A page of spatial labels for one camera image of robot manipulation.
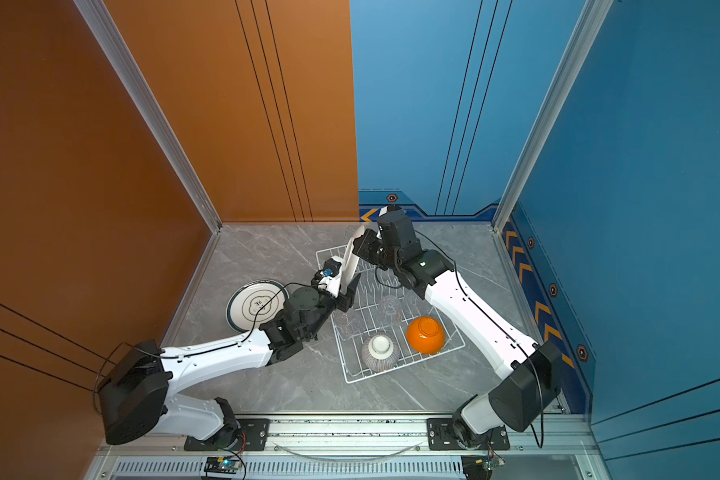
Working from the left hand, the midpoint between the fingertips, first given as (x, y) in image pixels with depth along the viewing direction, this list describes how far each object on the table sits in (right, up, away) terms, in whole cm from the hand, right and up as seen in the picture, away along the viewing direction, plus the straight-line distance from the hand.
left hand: (350, 268), depth 76 cm
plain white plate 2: (0, +2, -5) cm, 5 cm away
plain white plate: (-36, -12, +20) cm, 43 cm away
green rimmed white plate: (-36, -14, +19) cm, 42 cm away
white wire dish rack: (+9, -18, +13) cm, 24 cm away
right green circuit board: (+31, -47, -6) cm, 57 cm away
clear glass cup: (+11, -14, +18) cm, 25 cm away
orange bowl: (+21, -19, +7) cm, 29 cm away
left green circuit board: (-29, -46, -5) cm, 55 cm away
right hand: (0, +7, -3) cm, 7 cm away
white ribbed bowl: (+8, -23, +3) cm, 24 cm away
